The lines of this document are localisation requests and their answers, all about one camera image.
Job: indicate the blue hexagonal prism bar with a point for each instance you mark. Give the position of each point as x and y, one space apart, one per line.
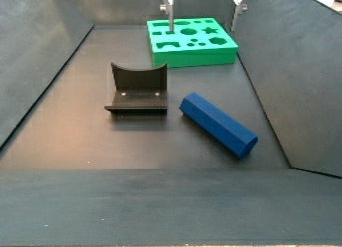
235 137

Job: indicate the black curved cradle stand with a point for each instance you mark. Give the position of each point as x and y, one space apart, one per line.
140 89

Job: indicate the green shape sorter block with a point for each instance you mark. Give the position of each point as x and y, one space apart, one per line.
198 43

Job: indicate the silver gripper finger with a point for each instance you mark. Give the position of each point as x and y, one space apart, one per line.
239 7
167 7

